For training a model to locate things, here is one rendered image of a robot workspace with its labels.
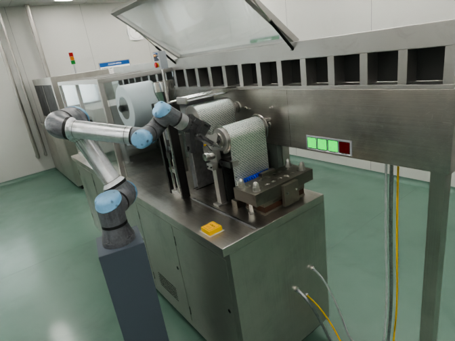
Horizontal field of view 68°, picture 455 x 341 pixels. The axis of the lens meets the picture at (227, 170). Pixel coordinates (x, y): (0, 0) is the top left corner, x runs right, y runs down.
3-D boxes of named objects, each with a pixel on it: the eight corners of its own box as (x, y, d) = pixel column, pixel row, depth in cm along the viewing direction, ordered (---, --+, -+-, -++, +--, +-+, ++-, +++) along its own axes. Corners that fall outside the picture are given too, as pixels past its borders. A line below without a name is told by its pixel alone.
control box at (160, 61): (153, 70, 201) (149, 52, 197) (162, 68, 204) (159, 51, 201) (158, 69, 195) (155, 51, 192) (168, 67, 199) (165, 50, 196)
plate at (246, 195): (234, 198, 167) (233, 187, 165) (290, 173, 189) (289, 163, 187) (256, 207, 155) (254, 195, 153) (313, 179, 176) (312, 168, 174)
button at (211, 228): (201, 231, 155) (200, 226, 154) (213, 225, 159) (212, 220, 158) (210, 236, 150) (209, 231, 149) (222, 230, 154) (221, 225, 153)
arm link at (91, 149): (113, 218, 162) (42, 118, 148) (125, 204, 175) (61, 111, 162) (133, 208, 158) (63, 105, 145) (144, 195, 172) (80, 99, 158)
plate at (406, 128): (122, 118, 358) (115, 89, 348) (146, 112, 373) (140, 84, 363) (447, 177, 118) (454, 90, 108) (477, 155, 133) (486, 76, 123)
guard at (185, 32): (116, 13, 210) (116, 13, 210) (180, 56, 241) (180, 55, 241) (212, -34, 128) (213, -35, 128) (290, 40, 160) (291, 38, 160)
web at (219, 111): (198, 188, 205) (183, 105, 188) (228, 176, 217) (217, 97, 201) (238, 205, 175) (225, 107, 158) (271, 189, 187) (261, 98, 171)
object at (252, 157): (235, 184, 171) (230, 149, 165) (268, 170, 184) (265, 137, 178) (235, 184, 171) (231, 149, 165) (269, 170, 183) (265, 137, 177)
